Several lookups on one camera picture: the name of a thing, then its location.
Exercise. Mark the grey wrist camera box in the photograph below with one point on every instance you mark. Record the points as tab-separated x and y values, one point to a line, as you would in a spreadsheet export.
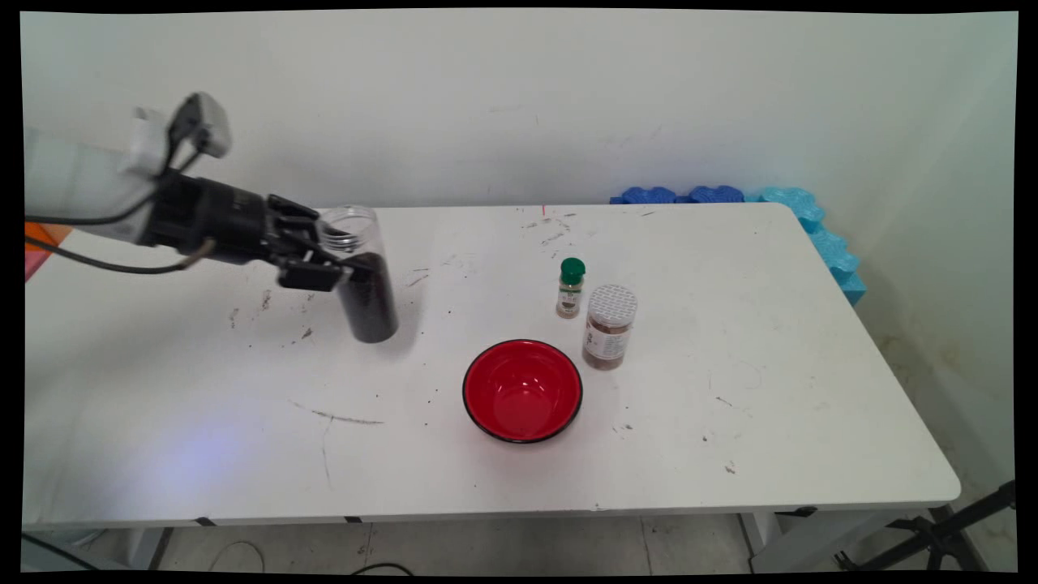
209	122

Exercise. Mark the small green-capped spice bottle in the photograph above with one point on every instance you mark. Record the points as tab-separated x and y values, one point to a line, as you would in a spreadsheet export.
571	284

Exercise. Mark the white table leg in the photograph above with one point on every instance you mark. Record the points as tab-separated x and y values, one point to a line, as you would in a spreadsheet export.
150	547

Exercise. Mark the spice jar with white lid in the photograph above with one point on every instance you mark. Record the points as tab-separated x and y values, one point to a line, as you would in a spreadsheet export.
608	332

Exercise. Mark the black tripod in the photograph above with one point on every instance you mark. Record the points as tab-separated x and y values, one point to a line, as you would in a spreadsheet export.
941	535

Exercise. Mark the orange object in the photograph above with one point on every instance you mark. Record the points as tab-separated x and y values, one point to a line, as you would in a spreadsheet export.
45	237

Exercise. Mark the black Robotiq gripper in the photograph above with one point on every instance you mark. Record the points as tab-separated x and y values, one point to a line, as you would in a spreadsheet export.
235	223

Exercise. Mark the pink object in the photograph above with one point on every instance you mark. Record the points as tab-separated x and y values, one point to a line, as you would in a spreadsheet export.
36	264

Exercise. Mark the dark blue foam block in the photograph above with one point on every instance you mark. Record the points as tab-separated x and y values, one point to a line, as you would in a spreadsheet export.
649	195
718	194

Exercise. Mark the red bowl with black rim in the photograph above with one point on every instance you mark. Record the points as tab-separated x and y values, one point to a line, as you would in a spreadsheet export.
523	393

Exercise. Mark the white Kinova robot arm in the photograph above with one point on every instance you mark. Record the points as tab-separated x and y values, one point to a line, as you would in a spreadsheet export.
81	178

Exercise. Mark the clear jar of black granules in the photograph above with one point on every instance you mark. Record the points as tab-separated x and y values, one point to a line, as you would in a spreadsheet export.
373	308

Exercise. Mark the blue foam mats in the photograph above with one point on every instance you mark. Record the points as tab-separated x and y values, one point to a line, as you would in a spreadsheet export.
835	259

